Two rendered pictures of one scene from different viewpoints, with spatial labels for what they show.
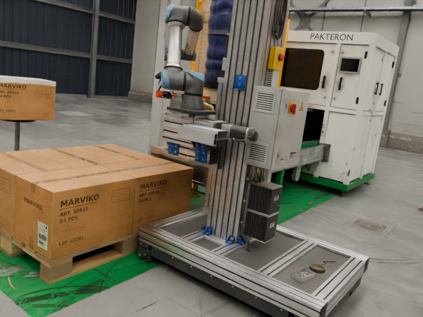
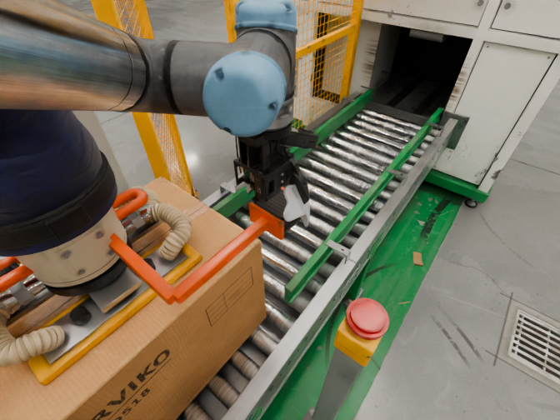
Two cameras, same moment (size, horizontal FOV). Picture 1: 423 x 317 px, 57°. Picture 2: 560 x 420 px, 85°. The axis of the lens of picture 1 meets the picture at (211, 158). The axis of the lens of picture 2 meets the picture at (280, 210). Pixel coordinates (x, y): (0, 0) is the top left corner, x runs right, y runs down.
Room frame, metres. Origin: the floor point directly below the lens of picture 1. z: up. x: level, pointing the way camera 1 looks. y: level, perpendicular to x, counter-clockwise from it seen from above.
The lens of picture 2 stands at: (3.08, -0.36, 1.52)
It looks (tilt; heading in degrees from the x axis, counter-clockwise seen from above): 45 degrees down; 2
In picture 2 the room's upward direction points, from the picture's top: straight up
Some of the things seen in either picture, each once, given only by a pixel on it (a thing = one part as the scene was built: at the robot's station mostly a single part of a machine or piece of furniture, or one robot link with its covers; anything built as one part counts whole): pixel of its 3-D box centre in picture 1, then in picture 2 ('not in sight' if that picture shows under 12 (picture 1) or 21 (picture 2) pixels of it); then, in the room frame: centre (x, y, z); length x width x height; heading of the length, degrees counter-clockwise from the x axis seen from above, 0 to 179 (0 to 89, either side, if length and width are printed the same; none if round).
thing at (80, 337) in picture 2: not in sight; (118, 292); (3.39, -0.03, 0.97); 0.34 x 0.10 x 0.05; 142
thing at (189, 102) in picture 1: (192, 100); not in sight; (2.46, 0.16, 1.09); 0.15 x 0.15 x 0.10
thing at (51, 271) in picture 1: (86, 222); not in sight; (2.77, 0.88, 0.07); 1.20 x 1.00 x 0.14; 144
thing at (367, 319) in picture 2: not in sight; (366, 320); (3.32, -0.50, 1.02); 0.07 x 0.07 x 0.04
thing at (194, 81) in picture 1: (193, 82); not in sight; (2.46, 0.17, 1.20); 0.13 x 0.12 x 0.14; 101
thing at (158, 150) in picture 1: (181, 156); not in sight; (3.15, 0.24, 0.58); 0.70 x 0.03 x 0.06; 54
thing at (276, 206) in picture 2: not in sight; (278, 210); (3.52, -0.34, 1.08); 0.09 x 0.08 x 0.05; 52
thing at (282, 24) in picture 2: not in sight; (266, 51); (3.50, -0.33, 1.39); 0.09 x 0.08 x 0.11; 174
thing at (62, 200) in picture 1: (88, 187); not in sight; (2.77, 0.88, 0.34); 1.20 x 1.00 x 0.40; 144
